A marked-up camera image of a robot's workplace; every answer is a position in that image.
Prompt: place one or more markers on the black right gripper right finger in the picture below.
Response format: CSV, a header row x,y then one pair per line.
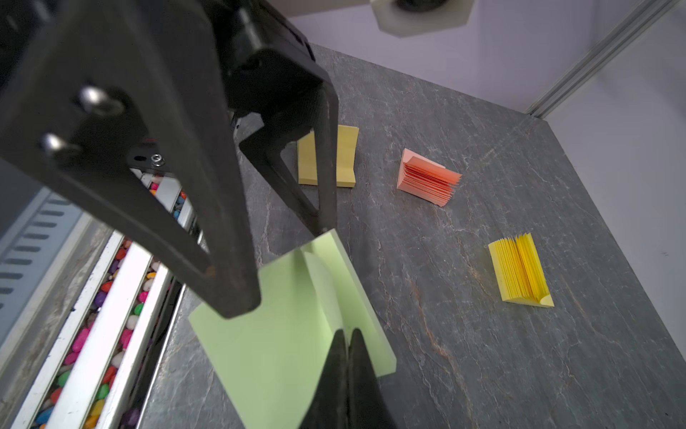
x,y
366,406

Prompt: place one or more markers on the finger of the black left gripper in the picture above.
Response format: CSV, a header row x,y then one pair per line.
x,y
118,106
296,151

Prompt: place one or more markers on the light green memo pad front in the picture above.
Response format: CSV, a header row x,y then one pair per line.
x,y
269,361

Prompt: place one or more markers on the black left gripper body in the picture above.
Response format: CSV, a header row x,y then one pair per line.
x,y
266,63

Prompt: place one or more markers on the red memo pad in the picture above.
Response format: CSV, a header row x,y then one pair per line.
x,y
426,179

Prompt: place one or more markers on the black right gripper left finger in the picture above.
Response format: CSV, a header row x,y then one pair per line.
x,y
329,407

